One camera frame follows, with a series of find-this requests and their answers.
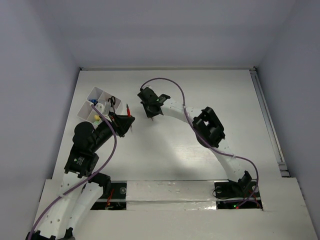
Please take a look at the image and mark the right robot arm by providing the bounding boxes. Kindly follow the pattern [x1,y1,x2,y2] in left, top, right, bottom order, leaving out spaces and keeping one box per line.
[137,87,252,196]

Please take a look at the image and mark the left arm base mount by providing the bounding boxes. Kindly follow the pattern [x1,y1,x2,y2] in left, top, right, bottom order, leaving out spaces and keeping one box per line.
[89,173,127,211]

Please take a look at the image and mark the white compartment organizer box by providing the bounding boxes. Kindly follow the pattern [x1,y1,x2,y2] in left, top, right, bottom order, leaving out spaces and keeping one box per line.
[77,87,123,124]

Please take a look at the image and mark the red gel pen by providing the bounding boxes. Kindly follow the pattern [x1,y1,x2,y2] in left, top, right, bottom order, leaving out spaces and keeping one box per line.
[126,104,133,132]

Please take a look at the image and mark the aluminium side rail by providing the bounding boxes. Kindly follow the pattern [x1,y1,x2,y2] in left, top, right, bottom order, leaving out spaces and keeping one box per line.
[249,67,291,178]

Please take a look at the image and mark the black handled scissors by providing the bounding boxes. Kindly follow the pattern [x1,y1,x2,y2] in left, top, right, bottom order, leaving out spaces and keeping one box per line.
[108,95,116,113]

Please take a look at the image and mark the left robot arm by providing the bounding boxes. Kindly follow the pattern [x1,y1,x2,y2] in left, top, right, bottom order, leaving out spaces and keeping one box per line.
[26,113,135,240]

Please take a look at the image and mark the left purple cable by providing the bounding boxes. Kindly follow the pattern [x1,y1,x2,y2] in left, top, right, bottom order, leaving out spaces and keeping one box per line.
[26,104,118,240]

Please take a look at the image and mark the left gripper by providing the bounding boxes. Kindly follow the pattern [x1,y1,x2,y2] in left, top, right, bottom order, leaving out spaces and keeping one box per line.
[90,110,135,151]

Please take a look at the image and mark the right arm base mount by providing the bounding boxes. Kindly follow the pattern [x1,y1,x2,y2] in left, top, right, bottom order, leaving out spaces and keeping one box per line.
[212,181,263,210]

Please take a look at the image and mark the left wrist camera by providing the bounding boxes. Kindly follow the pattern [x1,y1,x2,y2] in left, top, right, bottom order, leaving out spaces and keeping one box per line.
[90,102,111,121]

